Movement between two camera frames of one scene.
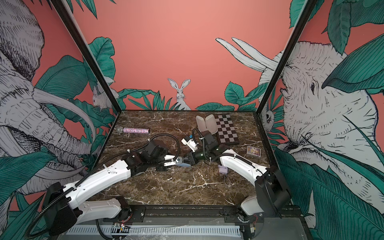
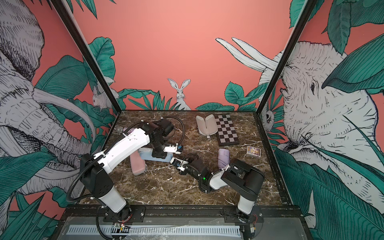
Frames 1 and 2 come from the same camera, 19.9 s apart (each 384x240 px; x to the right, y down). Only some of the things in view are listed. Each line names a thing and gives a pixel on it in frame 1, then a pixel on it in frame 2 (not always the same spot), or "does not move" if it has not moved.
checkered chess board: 226,130 does not move
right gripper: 192,157 -> 191,162
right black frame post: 302,19 does not move
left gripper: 162,168 -> 157,154
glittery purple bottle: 120,129 does not move
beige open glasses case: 208,124 does not move
